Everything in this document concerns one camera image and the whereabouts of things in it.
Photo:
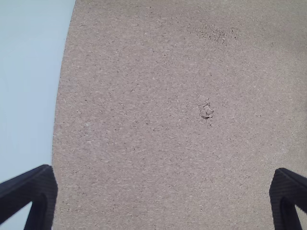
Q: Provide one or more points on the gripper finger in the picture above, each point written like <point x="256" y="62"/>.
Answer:
<point x="38" y="182"/>
<point x="279" y="191"/>

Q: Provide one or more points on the cork mat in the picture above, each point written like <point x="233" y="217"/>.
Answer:
<point x="153" y="107"/>

